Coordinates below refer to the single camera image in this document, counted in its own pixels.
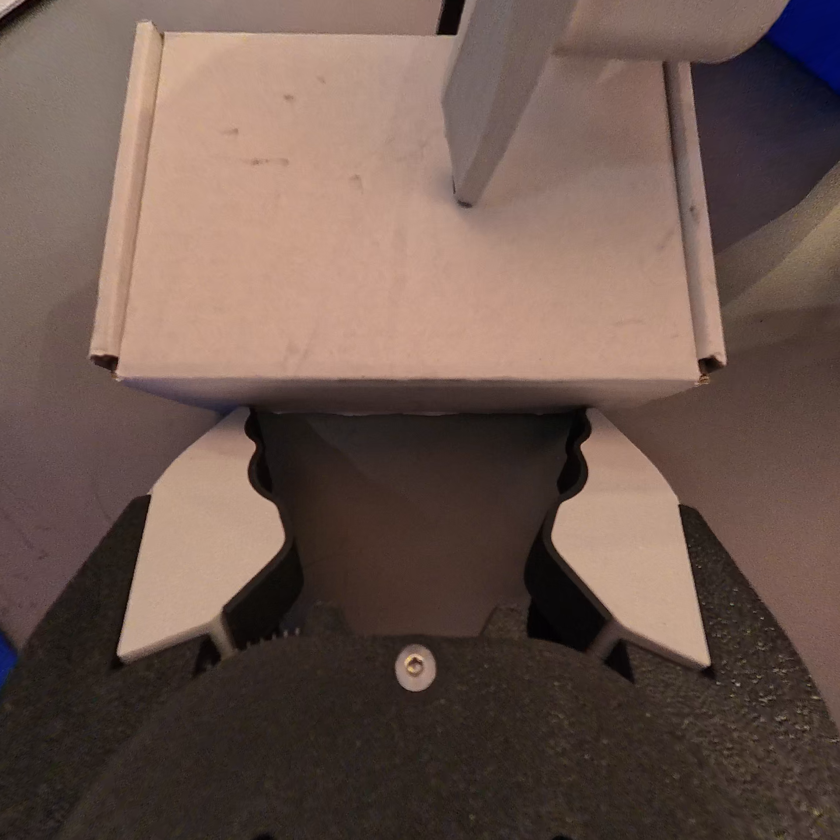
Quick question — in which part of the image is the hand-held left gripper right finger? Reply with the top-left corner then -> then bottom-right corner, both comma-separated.
525,407 -> 714,670

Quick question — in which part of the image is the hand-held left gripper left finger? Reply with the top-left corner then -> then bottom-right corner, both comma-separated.
117,407 -> 304,664

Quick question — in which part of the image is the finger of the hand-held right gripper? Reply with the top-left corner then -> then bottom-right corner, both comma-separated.
441,0 -> 573,210

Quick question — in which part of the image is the white cardboard box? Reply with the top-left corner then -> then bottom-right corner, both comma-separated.
88,20 -> 727,416

